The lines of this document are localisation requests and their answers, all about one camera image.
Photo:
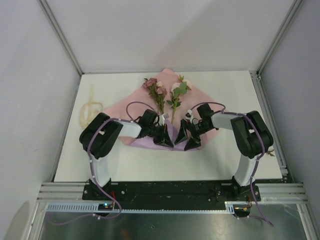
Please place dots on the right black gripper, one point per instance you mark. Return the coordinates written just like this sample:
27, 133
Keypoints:
193, 143

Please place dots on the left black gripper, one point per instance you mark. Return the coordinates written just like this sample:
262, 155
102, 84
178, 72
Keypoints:
165, 142

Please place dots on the pink wrapping paper sheet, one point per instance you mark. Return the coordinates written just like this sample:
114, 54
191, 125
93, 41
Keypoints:
132, 105

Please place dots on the light pink rose stem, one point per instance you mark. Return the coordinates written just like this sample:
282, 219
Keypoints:
178, 89

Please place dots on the dark pink rose stem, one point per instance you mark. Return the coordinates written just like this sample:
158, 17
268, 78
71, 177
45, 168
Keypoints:
156, 91

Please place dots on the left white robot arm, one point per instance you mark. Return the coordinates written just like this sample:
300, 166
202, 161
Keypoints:
101, 134

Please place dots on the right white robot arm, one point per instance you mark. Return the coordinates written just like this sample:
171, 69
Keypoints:
252, 138

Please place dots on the small dry leaf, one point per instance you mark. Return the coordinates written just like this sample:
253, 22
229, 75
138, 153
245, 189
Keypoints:
271, 153

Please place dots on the cream ribbon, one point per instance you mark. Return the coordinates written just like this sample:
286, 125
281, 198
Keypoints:
90, 109

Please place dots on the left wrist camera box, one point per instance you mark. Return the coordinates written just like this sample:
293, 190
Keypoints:
162, 119

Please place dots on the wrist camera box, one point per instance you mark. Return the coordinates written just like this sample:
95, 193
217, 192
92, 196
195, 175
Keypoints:
189, 116
162, 119

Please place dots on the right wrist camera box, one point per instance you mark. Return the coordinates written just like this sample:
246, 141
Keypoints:
189, 116

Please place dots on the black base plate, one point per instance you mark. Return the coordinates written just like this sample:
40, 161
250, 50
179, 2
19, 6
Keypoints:
172, 195

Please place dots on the aluminium frame rail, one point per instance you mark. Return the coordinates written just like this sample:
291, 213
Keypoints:
61, 191

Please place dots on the white cable duct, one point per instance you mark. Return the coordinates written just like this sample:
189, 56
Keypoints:
68, 207

